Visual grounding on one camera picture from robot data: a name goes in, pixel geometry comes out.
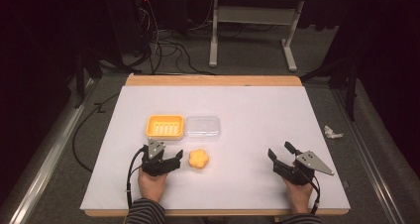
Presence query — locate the person's right hand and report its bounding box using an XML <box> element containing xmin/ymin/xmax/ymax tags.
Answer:
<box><xmin>282</xmin><ymin>176</ymin><xmax>314</xmax><ymax>215</ymax></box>

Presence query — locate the crumpled white paper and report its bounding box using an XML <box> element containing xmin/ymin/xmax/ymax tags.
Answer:
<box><xmin>323</xmin><ymin>125</ymin><xmax>345</xmax><ymax>140</ymax></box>

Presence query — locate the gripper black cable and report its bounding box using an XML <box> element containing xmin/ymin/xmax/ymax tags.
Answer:
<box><xmin>125</xmin><ymin>147</ymin><xmax>148</xmax><ymax>212</ymax></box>
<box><xmin>302</xmin><ymin>170</ymin><xmax>322</xmax><ymax>215</ymax></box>

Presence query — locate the wooden table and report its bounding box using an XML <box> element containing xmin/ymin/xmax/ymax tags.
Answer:
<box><xmin>83</xmin><ymin>72</ymin><xmax>351</xmax><ymax>218</ymax></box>

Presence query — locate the long black floor cable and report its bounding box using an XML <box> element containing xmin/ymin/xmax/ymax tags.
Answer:
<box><xmin>71</xmin><ymin>92</ymin><xmax>121</xmax><ymax>174</ymax></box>

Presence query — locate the white table sheet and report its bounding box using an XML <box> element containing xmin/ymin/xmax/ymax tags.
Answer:
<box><xmin>79</xmin><ymin>84</ymin><xmax>352</xmax><ymax>212</ymax></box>

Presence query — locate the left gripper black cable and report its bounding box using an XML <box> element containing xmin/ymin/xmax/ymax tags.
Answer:
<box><xmin>125</xmin><ymin>147</ymin><xmax>148</xmax><ymax>212</ymax></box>

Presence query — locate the person's left hand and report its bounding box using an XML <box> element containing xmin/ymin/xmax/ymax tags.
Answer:
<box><xmin>137</xmin><ymin>167</ymin><xmax>168</xmax><ymax>204</ymax></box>

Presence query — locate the yellow soap dish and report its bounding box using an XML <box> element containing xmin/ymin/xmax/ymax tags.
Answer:
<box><xmin>145</xmin><ymin>114</ymin><xmax>185</xmax><ymax>142</ymax></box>

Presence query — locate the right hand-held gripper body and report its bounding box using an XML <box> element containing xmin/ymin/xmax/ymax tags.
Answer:
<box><xmin>272</xmin><ymin>150</ymin><xmax>335</xmax><ymax>186</ymax></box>

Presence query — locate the black metal stand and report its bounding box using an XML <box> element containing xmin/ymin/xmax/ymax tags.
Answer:
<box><xmin>299</xmin><ymin>56</ymin><xmax>361</xmax><ymax>123</ymax></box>
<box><xmin>72</xmin><ymin>47</ymin><xmax>104</xmax><ymax>110</ymax></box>

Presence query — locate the clear plastic lid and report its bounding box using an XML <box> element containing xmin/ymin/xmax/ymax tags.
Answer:
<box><xmin>184</xmin><ymin>115</ymin><xmax>222</xmax><ymax>143</ymax></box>

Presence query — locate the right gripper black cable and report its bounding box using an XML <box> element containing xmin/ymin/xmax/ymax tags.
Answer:
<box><xmin>302</xmin><ymin>170</ymin><xmax>322</xmax><ymax>215</ymax></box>

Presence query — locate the orange flower-shaped soap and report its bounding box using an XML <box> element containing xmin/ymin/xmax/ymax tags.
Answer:
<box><xmin>187</xmin><ymin>148</ymin><xmax>211</xmax><ymax>170</ymax></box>

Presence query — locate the bundle of floor cables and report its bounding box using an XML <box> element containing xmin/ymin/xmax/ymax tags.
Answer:
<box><xmin>133</xmin><ymin>0</ymin><xmax>217</xmax><ymax>77</ymax></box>

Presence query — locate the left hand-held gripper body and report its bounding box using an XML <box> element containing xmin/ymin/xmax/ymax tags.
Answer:
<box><xmin>141</xmin><ymin>138</ymin><xmax>181</xmax><ymax>177</ymax></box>

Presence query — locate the white metal desk frame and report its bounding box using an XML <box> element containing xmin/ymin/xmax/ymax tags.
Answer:
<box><xmin>208</xmin><ymin>0</ymin><xmax>305</xmax><ymax>73</ymax></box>

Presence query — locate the aluminium floor rail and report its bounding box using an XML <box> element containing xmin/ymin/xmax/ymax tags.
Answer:
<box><xmin>9</xmin><ymin>77</ymin><xmax>97</xmax><ymax>224</ymax></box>
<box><xmin>330</xmin><ymin>87</ymin><xmax>399</xmax><ymax>224</ymax></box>

